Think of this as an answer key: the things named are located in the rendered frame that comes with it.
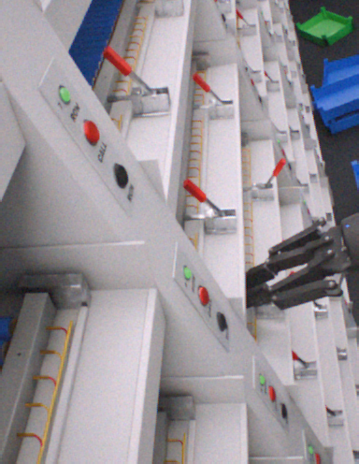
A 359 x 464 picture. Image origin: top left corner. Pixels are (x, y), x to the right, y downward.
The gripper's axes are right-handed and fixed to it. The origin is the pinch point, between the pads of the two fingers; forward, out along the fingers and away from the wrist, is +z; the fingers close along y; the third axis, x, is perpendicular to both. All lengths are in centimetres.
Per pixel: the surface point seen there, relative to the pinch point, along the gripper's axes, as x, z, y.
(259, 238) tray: -5.6, 1.0, 15.7
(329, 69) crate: -95, 2, 214
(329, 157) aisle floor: -95, 13, 145
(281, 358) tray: -6.7, -1.1, -8.8
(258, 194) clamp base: -4.9, 0.2, 26.0
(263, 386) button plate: 6.7, -5.5, -21.1
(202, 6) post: 24, -7, 45
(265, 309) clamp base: -4.3, -0.3, -1.1
